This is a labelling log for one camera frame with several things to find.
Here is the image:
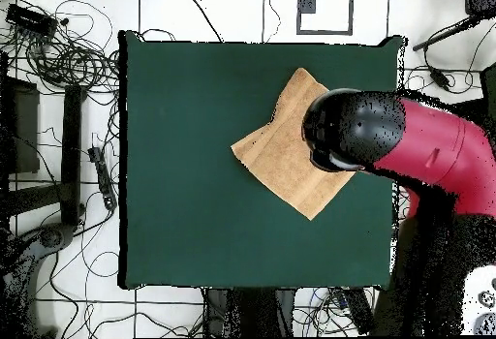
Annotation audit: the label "dark green table cloth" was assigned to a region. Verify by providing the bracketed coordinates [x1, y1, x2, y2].
[117, 29, 406, 291]

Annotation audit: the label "tan terry towel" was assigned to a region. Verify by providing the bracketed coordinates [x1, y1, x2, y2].
[231, 67, 357, 222]

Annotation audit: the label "long black cable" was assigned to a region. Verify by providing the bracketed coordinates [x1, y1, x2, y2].
[180, 0, 225, 44]

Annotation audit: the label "grey tripod base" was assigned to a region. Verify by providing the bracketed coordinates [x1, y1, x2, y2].
[0, 221, 77, 338]

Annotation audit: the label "black pedestal foot bar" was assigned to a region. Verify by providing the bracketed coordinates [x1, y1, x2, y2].
[342, 287, 376, 335]

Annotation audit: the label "dark flat panel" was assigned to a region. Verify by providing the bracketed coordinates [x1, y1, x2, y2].
[0, 76, 41, 175]

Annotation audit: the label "black stand bar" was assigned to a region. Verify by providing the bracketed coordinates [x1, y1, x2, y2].
[60, 83, 87, 228]

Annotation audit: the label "black hub box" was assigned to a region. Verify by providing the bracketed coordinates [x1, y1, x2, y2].
[5, 2, 59, 37]

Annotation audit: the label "black power strip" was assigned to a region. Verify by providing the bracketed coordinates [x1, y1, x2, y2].
[87, 145, 118, 211]

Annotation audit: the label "dark green hanging cloth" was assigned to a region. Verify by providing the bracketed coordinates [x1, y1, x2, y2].
[480, 63, 496, 123]

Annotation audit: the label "tangled black cables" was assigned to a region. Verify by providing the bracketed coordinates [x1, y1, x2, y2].
[0, 0, 121, 96]

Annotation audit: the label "loose floor cable bundle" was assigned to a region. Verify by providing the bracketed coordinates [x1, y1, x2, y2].
[293, 287, 379, 336]

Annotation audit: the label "grey rectangular floor frame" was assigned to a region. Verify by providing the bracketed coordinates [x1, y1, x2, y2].
[295, 0, 355, 37]

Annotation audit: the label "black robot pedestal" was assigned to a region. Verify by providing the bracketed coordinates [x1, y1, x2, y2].
[203, 287, 297, 338]

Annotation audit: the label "black device box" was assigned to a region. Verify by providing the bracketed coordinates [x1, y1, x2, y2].
[463, 0, 496, 17]

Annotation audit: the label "black rod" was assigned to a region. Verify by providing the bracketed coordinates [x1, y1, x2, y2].
[411, 15, 483, 52]

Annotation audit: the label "black power adapter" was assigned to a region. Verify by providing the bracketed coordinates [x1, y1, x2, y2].
[427, 65, 452, 93]

